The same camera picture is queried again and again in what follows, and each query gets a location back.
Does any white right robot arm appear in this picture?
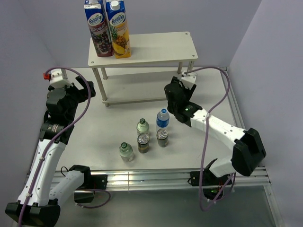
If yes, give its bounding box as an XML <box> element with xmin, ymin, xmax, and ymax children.
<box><xmin>164</xmin><ymin>76</ymin><xmax>267</xmax><ymax>186</ymax></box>

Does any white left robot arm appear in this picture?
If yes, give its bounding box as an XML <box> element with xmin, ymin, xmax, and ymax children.
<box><xmin>5</xmin><ymin>76</ymin><xmax>96</xmax><ymax>227</ymax></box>

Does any beige two-tier shelf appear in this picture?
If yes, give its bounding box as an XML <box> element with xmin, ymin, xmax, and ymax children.
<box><xmin>88</xmin><ymin>31</ymin><xmax>198</xmax><ymax>107</ymax></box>

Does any dark can right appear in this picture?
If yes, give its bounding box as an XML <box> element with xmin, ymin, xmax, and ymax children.
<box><xmin>156</xmin><ymin>128</ymin><xmax>169</xmax><ymax>148</ymax></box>

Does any dark can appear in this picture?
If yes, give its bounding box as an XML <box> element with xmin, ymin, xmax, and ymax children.
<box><xmin>156</xmin><ymin>128</ymin><xmax>169</xmax><ymax>148</ymax></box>
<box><xmin>137</xmin><ymin>133</ymin><xmax>150</xmax><ymax>153</ymax></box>

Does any Chang soda bottle rear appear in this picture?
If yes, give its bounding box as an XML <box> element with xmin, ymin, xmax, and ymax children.
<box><xmin>136</xmin><ymin>118</ymin><xmax>150</xmax><ymax>135</ymax></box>

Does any chang soda bottle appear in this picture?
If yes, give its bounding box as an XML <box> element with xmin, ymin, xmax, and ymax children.
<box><xmin>136</xmin><ymin>118</ymin><xmax>150</xmax><ymax>135</ymax></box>
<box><xmin>119</xmin><ymin>142</ymin><xmax>134</xmax><ymax>162</ymax></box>

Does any dark can left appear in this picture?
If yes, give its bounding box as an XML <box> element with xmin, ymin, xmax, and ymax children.
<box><xmin>137</xmin><ymin>133</ymin><xmax>150</xmax><ymax>153</ymax></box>

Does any grape juice carton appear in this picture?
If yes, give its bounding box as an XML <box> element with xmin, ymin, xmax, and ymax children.
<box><xmin>84</xmin><ymin>0</ymin><xmax>113</xmax><ymax>57</ymax></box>

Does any Chang soda bottle front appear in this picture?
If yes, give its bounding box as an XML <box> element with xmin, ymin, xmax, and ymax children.
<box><xmin>119</xmin><ymin>142</ymin><xmax>134</xmax><ymax>162</ymax></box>

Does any pineapple juice carton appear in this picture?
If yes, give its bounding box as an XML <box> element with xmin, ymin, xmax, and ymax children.
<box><xmin>106</xmin><ymin>0</ymin><xmax>131</xmax><ymax>59</ymax></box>

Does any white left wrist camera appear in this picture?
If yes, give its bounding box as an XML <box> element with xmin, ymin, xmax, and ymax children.
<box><xmin>43</xmin><ymin>69</ymin><xmax>73</xmax><ymax>88</ymax></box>

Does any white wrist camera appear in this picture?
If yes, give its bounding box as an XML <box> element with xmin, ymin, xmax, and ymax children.
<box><xmin>180</xmin><ymin>71</ymin><xmax>197</xmax><ymax>89</ymax></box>
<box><xmin>43</xmin><ymin>69</ymin><xmax>73</xmax><ymax>88</ymax></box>

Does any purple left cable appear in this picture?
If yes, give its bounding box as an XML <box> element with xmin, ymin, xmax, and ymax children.
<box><xmin>18</xmin><ymin>67</ymin><xmax>112</xmax><ymax>224</ymax></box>

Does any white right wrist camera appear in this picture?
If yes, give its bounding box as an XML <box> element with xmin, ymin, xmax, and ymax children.
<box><xmin>180</xmin><ymin>71</ymin><xmax>197</xmax><ymax>89</ymax></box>

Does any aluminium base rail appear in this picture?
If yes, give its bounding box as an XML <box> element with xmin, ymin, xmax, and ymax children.
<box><xmin>26</xmin><ymin>166</ymin><xmax>272</xmax><ymax>192</ymax></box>

